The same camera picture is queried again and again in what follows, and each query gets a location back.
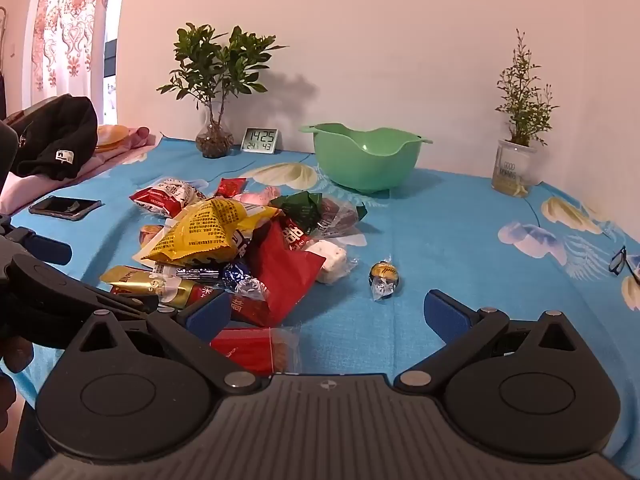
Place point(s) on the small plant in glass cup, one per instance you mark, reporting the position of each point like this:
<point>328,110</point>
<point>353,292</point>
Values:
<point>515,170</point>

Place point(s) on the blue and silver wrapped candy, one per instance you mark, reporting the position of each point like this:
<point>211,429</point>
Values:
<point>235,275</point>

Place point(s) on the person's left hand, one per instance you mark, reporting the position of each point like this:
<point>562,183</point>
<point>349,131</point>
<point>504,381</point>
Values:
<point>15,355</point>

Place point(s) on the red candy packet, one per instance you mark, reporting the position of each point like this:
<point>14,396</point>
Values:
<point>230,188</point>

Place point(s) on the black cap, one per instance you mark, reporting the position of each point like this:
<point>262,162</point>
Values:
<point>55,130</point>

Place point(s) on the red packet with white letters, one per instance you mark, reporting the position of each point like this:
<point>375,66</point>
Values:
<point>295,237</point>

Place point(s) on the pink cloth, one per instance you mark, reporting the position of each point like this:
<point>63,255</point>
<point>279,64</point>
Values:
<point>25,192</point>

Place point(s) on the dark green snack packet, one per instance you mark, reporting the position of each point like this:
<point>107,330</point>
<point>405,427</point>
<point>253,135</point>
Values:
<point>300,210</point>

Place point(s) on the gold and black round chocolate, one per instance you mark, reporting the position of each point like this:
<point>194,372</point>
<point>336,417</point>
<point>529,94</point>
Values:
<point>384,275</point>

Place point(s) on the clear packet of dark snack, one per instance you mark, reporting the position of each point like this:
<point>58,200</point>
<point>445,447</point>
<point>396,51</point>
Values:
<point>340,217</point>

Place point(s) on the green plastic bowl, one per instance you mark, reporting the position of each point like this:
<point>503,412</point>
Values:
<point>365,170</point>

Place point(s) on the orange plate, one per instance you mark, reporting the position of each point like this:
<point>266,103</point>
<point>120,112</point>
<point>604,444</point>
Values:
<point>112,137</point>

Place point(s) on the red and gold packet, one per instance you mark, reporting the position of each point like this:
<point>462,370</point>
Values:
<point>185,294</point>

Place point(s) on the gold snack packet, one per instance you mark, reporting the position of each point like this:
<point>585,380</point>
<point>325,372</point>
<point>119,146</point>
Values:
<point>127,276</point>

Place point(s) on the white digital clock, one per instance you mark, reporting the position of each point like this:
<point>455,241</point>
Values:
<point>260,141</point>

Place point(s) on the red and white snack bag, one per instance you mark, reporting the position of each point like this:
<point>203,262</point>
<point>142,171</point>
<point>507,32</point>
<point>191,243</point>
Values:
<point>162,196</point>

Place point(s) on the leafy plant in glass vase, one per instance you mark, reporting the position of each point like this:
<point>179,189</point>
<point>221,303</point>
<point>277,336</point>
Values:
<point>215,142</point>

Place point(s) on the red zip bag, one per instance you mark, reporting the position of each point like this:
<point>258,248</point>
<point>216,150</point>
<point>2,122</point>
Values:
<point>250,350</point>

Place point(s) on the large plain red bag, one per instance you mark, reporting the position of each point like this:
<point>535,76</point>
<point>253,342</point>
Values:
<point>285,280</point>

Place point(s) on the black snack packet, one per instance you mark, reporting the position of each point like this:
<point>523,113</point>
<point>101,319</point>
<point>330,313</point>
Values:
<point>197,274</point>

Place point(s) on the black eyeglasses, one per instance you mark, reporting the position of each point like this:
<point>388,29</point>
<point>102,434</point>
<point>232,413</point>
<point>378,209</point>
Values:
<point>616,261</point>

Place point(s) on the pink peach print packet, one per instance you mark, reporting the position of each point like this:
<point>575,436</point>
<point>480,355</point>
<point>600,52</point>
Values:
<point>260,196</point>

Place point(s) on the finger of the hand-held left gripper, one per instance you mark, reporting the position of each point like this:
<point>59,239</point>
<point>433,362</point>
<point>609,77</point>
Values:
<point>75,287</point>
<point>47,251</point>

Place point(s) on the blue floral tablecloth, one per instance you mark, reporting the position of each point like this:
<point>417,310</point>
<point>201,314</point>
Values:
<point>450,230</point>

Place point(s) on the black smartphone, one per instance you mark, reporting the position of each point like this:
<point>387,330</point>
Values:
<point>62,206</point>

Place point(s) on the patterned window curtain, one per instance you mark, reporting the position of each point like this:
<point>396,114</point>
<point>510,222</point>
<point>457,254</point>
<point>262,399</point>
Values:
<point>70,20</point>

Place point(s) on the clear packet of white nougat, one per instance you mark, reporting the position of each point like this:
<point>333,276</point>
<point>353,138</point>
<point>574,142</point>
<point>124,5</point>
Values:
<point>330,260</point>

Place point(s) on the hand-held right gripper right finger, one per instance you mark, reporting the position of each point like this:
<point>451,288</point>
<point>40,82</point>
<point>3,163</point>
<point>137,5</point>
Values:
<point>445,312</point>

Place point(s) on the yellow snack bag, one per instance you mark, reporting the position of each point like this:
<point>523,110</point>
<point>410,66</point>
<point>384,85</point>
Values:
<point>205,232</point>

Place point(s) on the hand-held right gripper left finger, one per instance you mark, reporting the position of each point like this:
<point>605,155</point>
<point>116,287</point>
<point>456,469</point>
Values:
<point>210,315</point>

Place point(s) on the clear packet of brown nougat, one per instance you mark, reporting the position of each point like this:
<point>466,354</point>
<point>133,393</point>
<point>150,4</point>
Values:
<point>150,234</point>

